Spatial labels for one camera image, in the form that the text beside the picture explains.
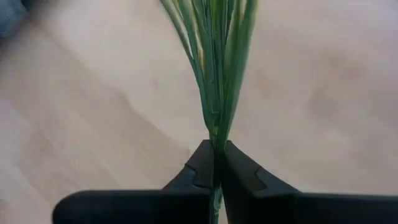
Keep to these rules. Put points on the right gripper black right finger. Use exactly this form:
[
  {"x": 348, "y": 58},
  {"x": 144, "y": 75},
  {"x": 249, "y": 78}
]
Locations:
[{"x": 295, "y": 208}]

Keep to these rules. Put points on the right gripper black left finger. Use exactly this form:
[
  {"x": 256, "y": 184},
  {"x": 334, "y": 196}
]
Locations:
[{"x": 140, "y": 208}]

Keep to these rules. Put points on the pale blue flower bouquet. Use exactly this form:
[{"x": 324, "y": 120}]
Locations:
[{"x": 217, "y": 77}]

